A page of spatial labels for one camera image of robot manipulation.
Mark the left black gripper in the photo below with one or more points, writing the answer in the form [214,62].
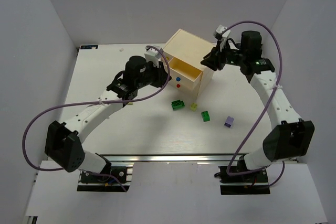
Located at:
[161,75]

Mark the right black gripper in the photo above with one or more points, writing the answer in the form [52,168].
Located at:
[217,58]

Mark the yellow knob drawer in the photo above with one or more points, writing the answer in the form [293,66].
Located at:
[168,57]

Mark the blue knob drawer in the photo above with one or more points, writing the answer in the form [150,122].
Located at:
[184,73]

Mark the cream drawer cabinet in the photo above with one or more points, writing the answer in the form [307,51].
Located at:
[191,49]

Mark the dark green square lego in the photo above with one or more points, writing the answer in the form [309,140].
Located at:
[205,116]

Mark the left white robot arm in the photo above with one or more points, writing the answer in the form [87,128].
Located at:
[64,140]

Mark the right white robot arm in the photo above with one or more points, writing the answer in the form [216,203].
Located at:
[301,132]

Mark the dark green long lego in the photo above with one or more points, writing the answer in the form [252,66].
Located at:
[177,104]

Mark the upper red knob drawer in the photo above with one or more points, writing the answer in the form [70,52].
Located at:
[193,93]

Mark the left blue label sticker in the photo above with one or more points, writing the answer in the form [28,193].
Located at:
[88,47]

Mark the pale lime square lego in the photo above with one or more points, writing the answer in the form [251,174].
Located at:
[193,107]

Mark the purple lego brick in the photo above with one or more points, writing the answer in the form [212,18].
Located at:
[229,121]

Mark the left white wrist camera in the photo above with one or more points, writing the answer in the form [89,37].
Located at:
[153,55]

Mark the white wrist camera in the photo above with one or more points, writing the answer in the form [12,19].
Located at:
[222,33]
[153,55]

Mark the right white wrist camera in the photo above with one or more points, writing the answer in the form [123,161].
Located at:
[222,33]

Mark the aluminium right rail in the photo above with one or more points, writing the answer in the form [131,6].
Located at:
[278,108]

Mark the aluminium rail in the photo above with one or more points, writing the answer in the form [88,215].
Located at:
[278,108]
[198,158]

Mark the aluminium front rail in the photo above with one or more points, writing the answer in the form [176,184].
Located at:
[198,158]

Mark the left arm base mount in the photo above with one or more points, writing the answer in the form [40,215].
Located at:
[119,180]

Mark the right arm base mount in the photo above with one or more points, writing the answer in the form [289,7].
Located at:
[251,184]

